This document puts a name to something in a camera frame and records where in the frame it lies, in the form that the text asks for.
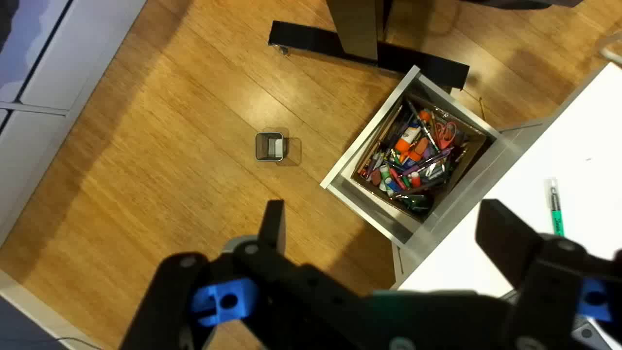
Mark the white cabinet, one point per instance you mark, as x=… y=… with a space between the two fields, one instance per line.
x=45 y=85

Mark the brown box of stationery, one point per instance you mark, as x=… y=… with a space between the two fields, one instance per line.
x=420 y=162

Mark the orange marker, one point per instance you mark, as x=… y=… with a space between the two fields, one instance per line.
x=408 y=145

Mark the black desk leg base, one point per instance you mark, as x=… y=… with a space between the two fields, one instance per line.
x=362 y=40

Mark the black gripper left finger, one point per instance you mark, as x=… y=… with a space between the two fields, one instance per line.
x=272 y=227

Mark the white low furniture edge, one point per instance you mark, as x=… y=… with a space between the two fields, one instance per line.
x=35 y=312

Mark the green pen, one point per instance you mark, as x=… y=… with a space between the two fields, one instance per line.
x=556 y=209

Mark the grey metal floor socket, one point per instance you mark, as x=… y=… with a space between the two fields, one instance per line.
x=274 y=147

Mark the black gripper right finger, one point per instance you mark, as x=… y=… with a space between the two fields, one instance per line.
x=511 y=236

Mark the white open drawer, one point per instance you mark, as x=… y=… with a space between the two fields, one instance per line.
x=362 y=178

